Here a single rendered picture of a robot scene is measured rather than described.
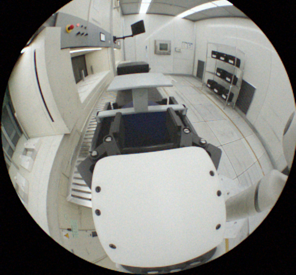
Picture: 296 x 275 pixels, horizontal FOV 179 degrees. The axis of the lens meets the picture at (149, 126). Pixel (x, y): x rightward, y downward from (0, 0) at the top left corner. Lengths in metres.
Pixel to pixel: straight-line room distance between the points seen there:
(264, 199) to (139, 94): 0.40
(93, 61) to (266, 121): 3.58
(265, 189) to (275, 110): 2.41
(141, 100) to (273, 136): 2.69
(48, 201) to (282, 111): 3.01
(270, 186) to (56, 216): 0.67
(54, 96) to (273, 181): 0.73
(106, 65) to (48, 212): 1.85
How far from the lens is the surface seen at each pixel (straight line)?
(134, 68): 0.96
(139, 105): 0.24
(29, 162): 0.64
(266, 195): 0.31
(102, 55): 1.84
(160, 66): 4.60
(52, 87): 0.47
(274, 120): 2.68
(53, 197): 0.50
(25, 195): 0.64
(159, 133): 0.39
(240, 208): 0.38
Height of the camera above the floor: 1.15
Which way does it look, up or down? 42 degrees down
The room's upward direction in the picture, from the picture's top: 1 degrees counter-clockwise
